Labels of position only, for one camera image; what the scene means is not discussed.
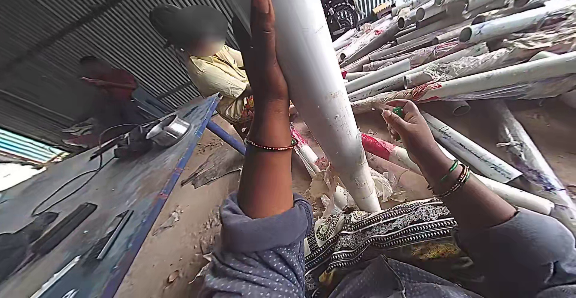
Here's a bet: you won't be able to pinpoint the person's left forearm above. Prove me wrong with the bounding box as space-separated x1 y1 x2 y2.
202 99 313 298

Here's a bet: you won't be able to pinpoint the white tube with red wrap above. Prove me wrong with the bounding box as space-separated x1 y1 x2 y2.
361 133 555 216

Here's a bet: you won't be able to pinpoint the person's left hand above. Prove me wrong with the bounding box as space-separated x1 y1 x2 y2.
231 0 290 103

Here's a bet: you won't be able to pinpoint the person's right hand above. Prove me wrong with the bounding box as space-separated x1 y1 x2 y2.
382 99 439 160

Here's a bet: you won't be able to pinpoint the long black bar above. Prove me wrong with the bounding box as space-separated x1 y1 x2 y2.
31 203 98 256

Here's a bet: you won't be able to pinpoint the pile of plastic-wrapped pipes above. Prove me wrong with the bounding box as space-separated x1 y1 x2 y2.
332 0 576 115

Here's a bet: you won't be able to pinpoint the person's right forearm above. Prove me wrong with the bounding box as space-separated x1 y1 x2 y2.
416 143 576 298

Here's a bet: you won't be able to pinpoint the black and silver tool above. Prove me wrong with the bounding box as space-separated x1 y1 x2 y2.
89 210 134 261

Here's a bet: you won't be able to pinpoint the flat pale strip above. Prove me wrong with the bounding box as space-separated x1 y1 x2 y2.
30 255 82 298

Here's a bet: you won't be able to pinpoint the shiny metal pot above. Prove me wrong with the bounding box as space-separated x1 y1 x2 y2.
146 114 191 147

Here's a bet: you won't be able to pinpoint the black cable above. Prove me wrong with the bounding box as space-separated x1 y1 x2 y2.
31 124 140 217

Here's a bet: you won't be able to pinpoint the person's legs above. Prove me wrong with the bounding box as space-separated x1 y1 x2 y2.
304 198 478 298

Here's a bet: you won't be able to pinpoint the dark grey object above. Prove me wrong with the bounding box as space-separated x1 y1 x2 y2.
0 212 59 283

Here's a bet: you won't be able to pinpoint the white tube with dark writing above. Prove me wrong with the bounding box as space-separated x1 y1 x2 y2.
421 111 524 184

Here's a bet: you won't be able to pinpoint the motorcycle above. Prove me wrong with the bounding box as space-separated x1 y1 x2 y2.
317 0 365 40

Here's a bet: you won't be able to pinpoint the large smooth white pipe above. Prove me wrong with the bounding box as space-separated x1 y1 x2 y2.
215 0 381 213

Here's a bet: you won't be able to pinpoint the tube in clear plastic wrap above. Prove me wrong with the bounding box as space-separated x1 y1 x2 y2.
490 99 576 235

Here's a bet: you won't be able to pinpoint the white tube with pink wrap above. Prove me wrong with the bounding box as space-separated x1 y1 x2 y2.
290 125 355 211

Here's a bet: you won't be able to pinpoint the table with blue edge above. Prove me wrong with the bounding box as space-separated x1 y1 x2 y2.
0 92 246 298

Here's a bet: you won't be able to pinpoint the person's body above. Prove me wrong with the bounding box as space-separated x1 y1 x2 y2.
328 255 484 298

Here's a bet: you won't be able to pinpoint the black power tool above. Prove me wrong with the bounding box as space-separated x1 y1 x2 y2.
114 126 154 159

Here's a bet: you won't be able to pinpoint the crumpled clear plastic sheet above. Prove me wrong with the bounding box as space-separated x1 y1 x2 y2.
306 165 407 213

